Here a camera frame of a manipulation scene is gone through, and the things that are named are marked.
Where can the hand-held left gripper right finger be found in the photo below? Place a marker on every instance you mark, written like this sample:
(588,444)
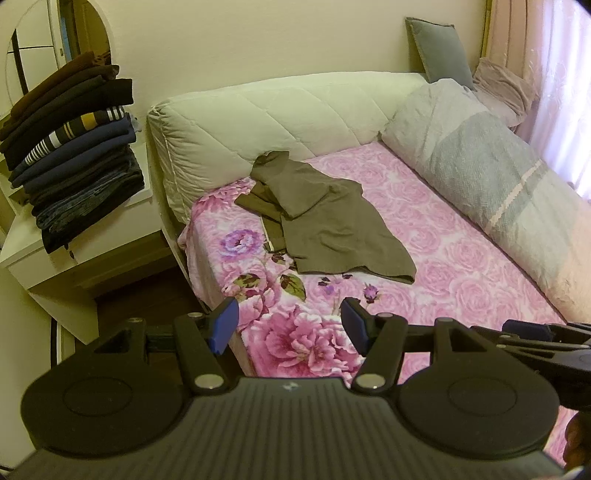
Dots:
(355,323)

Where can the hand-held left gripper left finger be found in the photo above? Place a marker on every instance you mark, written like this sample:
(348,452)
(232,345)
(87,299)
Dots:
(225,323)

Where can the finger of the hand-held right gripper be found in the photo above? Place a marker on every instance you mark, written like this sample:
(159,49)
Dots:
(503,344)
(526,330)

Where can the olive green pants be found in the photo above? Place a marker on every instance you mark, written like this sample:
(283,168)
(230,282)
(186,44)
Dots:
(351,235)

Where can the stack of dark folded clothes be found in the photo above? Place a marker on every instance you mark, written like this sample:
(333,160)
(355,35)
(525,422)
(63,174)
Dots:
(78,161)

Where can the person's right hand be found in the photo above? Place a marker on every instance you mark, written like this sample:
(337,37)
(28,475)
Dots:
(576,438)

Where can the pink floral blanket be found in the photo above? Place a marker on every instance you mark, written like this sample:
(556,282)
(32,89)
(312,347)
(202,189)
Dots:
(461,277)

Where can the grey and pink duvet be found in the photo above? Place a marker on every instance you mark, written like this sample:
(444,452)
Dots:
(489,170)

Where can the white vanity table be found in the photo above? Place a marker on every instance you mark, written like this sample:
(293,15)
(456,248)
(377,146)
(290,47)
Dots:
(51,272)

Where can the cream quilted headboard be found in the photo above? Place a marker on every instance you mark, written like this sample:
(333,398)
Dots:
(258,120)

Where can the pinkish grey folded blanket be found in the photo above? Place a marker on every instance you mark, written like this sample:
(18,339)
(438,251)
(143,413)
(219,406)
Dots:
(503,92)

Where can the white sheer curtain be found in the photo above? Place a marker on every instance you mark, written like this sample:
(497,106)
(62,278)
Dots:
(565,92)

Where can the grey pillow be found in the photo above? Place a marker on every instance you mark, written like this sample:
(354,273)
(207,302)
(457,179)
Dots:
(443,50)

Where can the pink curtain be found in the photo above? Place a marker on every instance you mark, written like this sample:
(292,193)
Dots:
(512,37)

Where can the arched mirror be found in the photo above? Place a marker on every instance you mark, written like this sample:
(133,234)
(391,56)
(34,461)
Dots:
(41,32)

